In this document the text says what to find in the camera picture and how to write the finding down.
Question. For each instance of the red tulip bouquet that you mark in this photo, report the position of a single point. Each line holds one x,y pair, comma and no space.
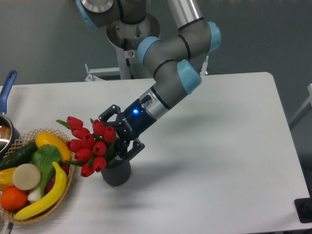
94,149

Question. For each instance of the woven wicker basket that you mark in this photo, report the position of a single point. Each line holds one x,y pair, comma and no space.
24,140

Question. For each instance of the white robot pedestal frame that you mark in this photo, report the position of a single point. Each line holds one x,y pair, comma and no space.
129,67

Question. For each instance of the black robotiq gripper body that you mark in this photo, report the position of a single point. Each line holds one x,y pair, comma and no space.
133,121

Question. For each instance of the dark red vegetable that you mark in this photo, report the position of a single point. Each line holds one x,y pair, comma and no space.
66,168

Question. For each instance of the black device at table edge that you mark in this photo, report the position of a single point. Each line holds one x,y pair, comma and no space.
304,209

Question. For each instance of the green cucumber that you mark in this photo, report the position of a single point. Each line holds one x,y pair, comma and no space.
19,157

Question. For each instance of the orange fruit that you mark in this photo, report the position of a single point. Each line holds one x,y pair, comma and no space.
13,199

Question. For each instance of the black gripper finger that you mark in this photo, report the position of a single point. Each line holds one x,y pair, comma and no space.
122,151
104,117

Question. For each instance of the dark grey ribbed vase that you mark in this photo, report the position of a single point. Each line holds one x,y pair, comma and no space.
117,172

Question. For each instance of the yellow banana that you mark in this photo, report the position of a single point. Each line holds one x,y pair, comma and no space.
49,199

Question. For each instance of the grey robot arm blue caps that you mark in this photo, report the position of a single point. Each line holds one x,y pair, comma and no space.
131,29

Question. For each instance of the beige round disc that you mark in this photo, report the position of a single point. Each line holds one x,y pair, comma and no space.
26,176

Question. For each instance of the blue handled saucepan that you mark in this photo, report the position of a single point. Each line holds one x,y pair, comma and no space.
8,133

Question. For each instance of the green bok choy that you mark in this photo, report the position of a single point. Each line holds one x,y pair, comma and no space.
42,159

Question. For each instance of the yellow bell pepper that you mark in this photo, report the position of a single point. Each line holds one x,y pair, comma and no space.
6,178

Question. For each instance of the white frame at right edge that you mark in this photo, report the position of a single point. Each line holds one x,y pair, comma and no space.
303,110

